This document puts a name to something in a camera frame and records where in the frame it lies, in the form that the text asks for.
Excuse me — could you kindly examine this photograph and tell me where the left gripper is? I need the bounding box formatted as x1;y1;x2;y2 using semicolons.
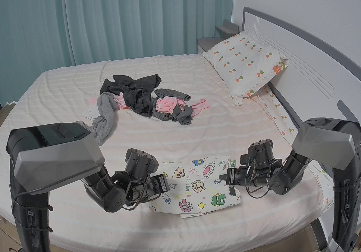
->
147;172;171;199

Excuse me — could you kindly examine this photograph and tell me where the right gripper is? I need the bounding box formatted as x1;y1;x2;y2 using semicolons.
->
218;166;253;188

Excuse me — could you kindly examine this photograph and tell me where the white printed pyjama top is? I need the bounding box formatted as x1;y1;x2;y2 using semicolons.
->
149;156;242;219

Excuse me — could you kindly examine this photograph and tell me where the pile of clothes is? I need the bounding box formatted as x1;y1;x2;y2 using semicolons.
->
100;74;211;126

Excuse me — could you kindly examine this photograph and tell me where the bed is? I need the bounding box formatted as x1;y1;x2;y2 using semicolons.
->
0;6;361;252

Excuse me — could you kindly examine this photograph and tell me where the grey knit garment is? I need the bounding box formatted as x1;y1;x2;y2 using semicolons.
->
82;92;119;145

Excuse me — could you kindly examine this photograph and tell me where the white printed pillow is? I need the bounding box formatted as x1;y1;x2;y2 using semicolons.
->
203;32;289;105

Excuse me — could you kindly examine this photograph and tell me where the grey bedside table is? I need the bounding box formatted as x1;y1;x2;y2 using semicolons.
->
197;19;240;53

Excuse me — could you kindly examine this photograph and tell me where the blue-green curtain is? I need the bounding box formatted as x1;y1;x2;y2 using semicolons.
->
0;0;234;105

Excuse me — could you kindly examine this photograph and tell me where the black cable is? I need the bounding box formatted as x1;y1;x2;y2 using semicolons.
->
245;180;275;199

